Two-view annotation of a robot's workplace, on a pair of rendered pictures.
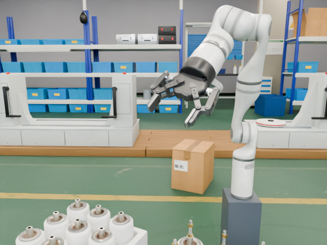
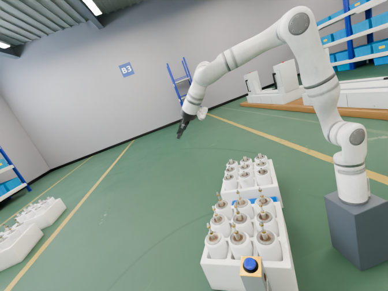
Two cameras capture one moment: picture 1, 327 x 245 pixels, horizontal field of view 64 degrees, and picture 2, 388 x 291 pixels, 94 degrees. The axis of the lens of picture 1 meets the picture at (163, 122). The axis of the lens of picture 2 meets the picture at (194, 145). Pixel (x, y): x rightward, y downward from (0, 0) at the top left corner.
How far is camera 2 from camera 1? 1.03 m
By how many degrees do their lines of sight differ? 83
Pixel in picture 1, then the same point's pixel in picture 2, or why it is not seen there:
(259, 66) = (303, 69)
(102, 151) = (379, 114)
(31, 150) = not seen: hidden behind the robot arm
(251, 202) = (344, 208)
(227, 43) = (190, 95)
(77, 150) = (354, 112)
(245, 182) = (341, 186)
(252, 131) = (338, 135)
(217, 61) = (185, 107)
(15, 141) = not seen: hidden behind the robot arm
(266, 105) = not seen: outside the picture
